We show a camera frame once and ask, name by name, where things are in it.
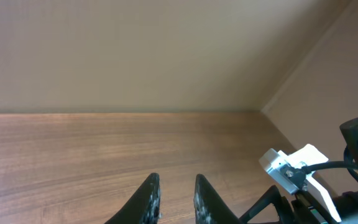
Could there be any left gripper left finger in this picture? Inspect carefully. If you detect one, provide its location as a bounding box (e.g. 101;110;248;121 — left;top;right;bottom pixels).
105;173;161;224

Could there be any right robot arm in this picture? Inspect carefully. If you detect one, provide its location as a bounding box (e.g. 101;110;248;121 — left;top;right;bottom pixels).
240;118;358;223

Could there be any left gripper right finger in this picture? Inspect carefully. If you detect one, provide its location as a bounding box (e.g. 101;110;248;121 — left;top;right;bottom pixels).
193;174;241;224

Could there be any right camera black cable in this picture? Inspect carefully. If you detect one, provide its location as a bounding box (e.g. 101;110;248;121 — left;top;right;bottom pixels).
280;160;358;190

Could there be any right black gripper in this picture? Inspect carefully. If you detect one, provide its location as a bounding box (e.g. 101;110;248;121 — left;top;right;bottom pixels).
239;185;337;224

